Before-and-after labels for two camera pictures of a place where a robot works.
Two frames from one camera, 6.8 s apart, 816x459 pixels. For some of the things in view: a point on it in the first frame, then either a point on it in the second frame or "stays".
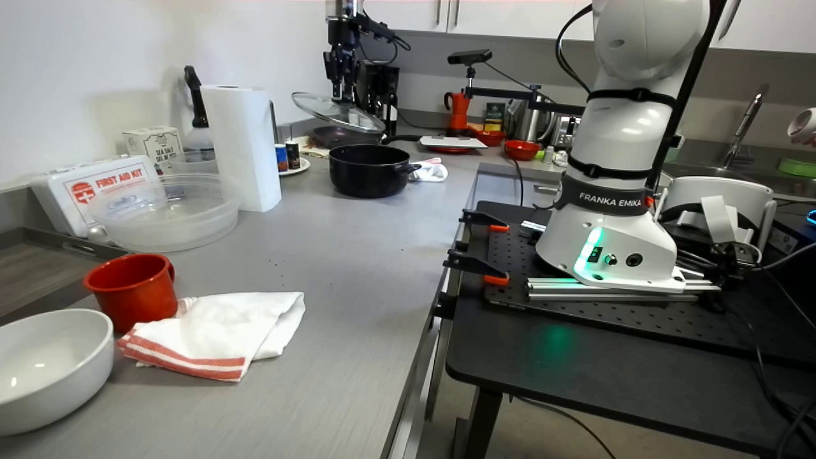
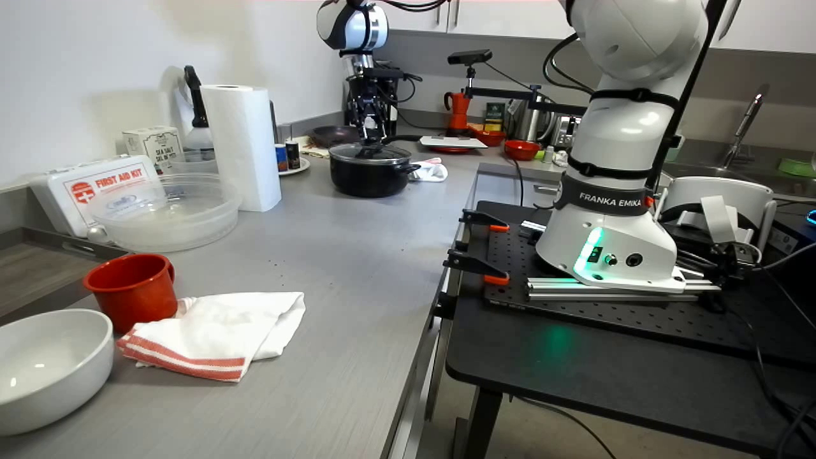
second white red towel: [215, 338] stays
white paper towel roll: [243, 132] stays
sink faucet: [741, 155] stays
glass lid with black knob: [340, 113] → [393, 152]
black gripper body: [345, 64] → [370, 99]
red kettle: [457, 122] stays
